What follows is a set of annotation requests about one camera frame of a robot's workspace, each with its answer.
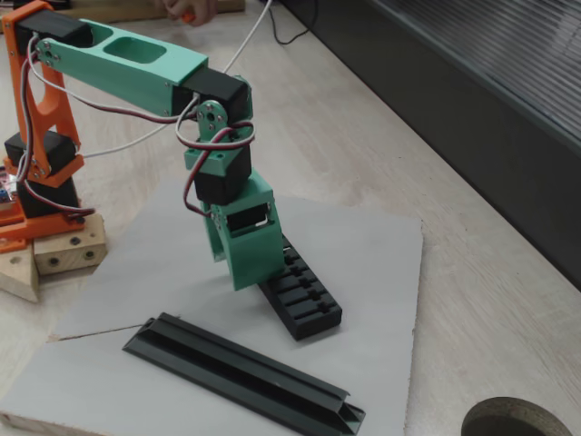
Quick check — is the wooden block with screws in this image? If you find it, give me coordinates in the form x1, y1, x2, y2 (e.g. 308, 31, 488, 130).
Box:
33, 212, 108, 276

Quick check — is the light wooden beam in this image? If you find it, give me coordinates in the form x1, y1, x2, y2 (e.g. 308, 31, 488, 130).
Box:
58, 0, 247, 25

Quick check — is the grey window blind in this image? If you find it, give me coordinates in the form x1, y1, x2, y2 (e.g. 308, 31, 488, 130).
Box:
375, 0, 581, 147

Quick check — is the grey cardboard mat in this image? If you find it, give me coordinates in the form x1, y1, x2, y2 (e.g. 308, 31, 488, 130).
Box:
0, 178, 426, 436

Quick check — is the black slotted holder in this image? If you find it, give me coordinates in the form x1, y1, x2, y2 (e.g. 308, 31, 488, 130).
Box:
257, 233, 344, 343

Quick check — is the red controller board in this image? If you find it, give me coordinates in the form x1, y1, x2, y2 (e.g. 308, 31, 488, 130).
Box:
0, 164, 20, 206

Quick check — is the thin black cable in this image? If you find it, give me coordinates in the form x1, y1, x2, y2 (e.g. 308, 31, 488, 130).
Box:
269, 0, 319, 46

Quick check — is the person's hand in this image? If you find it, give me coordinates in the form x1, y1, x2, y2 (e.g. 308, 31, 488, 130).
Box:
161, 0, 220, 24

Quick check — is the long black plastic rail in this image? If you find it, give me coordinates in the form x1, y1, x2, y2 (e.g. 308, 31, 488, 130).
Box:
121, 312, 367, 435

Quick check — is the white cable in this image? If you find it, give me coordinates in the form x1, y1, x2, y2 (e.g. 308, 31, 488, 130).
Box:
83, 0, 274, 160

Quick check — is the wooden base plank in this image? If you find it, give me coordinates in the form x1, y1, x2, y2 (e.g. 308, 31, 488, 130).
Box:
0, 240, 42, 304

